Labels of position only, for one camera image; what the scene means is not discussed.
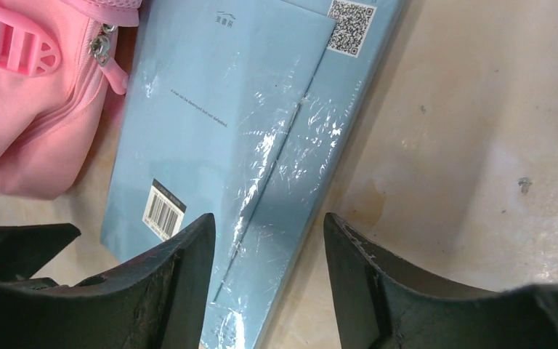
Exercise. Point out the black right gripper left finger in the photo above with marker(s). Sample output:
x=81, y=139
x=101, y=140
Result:
x=155, y=300

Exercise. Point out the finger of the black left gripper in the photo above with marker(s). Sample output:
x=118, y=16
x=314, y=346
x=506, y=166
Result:
x=26, y=249

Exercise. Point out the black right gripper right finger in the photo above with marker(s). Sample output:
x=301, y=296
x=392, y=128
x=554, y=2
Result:
x=383, y=301

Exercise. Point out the pink student backpack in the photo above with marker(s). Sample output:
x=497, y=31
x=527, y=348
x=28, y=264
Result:
x=57, y=66

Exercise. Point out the light blue notebook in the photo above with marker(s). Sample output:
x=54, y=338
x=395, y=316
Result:
x=240, y=109

